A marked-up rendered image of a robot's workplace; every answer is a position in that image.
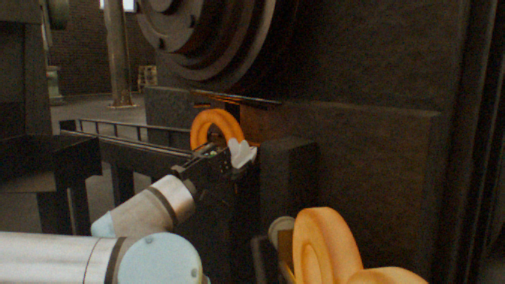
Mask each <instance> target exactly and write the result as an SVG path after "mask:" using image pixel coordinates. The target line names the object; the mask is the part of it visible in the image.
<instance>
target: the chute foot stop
mask: <svg viewBox="0 0 505 284"><path fill-rule="evenodd" d="M59 127H60V132H61V129H63V130H68V131H71V132H75V130H77V125H76V120H75V119H72V120H64V121H59Z"/></svg>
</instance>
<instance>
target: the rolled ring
mask: <svg viewBox="0 0 505 284"><path fill-rule="evenodd" d="M212 123H215V124H216V125H218V126H219V127H220V128H221V130H222V133H223V134H224V135H225V137H226V140H227V144H228V141H229V140H230V139H231V138H235V139H236V140H237V142H239V144H240V142H241V141H242V140H244V136H243V132H242V129H241V127H240V125H239V123H237V121H236V120H235V119H234V117H233V116H232V115H231V114H230V113H229V112H227V111H225V110H221V109H212V110H204V111H202V112H201V113H199V114H198V115H197V116H196V118H195V120H194V122H193V124H192V129H191V147H192V150H194V149H195V148H197V147H199V146H200V145H201V144H203V143H204V142H206V141H207V130H208V128H209V126H210V125H211V124H212Z"/></svg>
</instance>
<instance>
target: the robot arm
mask: <svg viewBox="0 0 505 284"><path fill-rule="evenodd" d="M203 146H204V147H203ZM202 147H203V148H202ZM200 148H202V149H200ZM198 149H200V150H199V151H196V150H198ZM189 154H190V156H191V158H192V160H191V161H190V162H188V163H186V164H184V165H182V166H181V167H180V166H178V165H175V166H173V167H171V168H170V169H171V173H172V175H173V176H171V175H167V176H166V177H164V178H162V179H160V180H159V181H157V182H155V184H153V185H152V186H150V187H148V188H147V189H145V190H143V191H142V192H139V193H138V194H137V195H136V196H134V197H133V198H131V199H130V200H127V201H126V202H124V203H123V204H121V206H119V207H117V208H115V209H114V210H112V211H107V213H106V214H105V215H104V216H103V217H102V218H100V219H98V220H97V221H95V222H94V223H93V224H92V228H91V232H92V236H85V237H81V236H80V235H77V236H67V235H53V234H27V233H13V232H0V284H211V283H210V280H209V277H208V276H205V275H204V274H203V273H202V268H201V260H200V258H199V255H198V253H197V251H196V250H195V248H194V247H193V245H192V244H191V243H190V242H188V241H187V240H185V239H184V238H182V237H180V236H178V235H175V234H170V231H171V230H173V229H174V228H175V227H176V226H178V225H180V224H181V223H182V222H183V221H184V220H185V219H187V218H189V217H190V216H191V215H192V214H194V212H195V205H197V204H198V202H201V203H202V204H204V205H205V206H207V207H209V208H210V209H211V210H214V213H215V214H216V215H217V216H218V217H222V218H223V219H224V218H226V219H231V218H232V216H233V214H234V212H235V209H234V208H232V207H231V205H230V204H229V203H228V202H226V201H222V200H220V198H218V197H216V196H215V195H214V194H211V193H210V192H209V191H207V190H206V189H208V190H210V191H213V192H215V191H216V190H218V191H219V190H220V189H226V188H228V186H230V185H231V184H232V183H235V182H237V181H238V180H240V179H242V178H243V177H245V176H246V175H247V172H248V171H249V169H250V168H251V166H252V164H253V162H254V161H255V158H256V154H257V147H249V146H248V143H247V142H246V141H245V140H242V141H241V142H240V144H239V142H237V140H236V139H235V138H231V139H230V140H229V141H228V147H226V148H225V149H223V150H221V148H219V147H217V144H216V143H214V142H211V143H209V142H208V141H206V142H204V143H203V144H201V145H200V146H199V147H197V148H195V149H194V150H192V151H190V152H189ZM232 168H233V169H232ZM203 188H204V189H203Z"/></svg>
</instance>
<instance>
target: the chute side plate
mask: <svg viewBox="0 0 505 284"><path fill-rule="evenodd" d="M60 135H73V134H66V133H62V132H60ZM99 145H100V152H101V161H102V162H107V163H109V164H110V157H111V158H112V159H116V160H117V166H119V167H121V168H125V169H126V170H129V171H133V172H135V173H138V174H143V175H145V176H148V177H152V178H155V179H157V180H160V179H162V178H164V177H166V176H167V175H171V176H173V175H172V173H171V169H170V168H171V167H173V166H175V165H178V166H180V167H181V166H182V165H184V164H186V163H188V162H190V161H191V160H188V159H186V158H182V157H178V156H171V155H167V154H164V153H157V152H153V151H148V150H142V149H137V148H134V147H127V146H123V145H119V144H115V143H111V142H107V141H103V140H99ZM217 191H218V190H217ZM218 192H221V193H223V194H227V195H229V204H230V205H231V207H232V208H234V209H235V183H232V184H231V185H230V186H228V188H226V189H220V190H219V191H218Z"/></svg>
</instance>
